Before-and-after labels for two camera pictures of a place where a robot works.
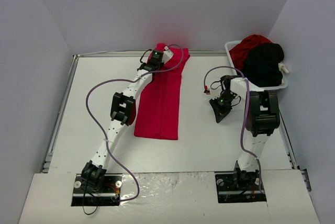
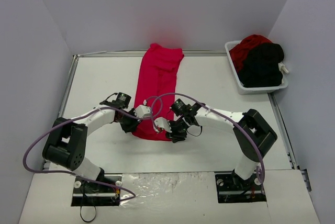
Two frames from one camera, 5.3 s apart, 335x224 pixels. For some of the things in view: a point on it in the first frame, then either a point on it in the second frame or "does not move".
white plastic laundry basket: (229, 44) does not move
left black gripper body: (156, 58) → (130, 125)
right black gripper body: (218, 106) → (178, 132)
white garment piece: (282, 68) does not move
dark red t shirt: (239, 51) does not move
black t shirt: (260, 65) does not move
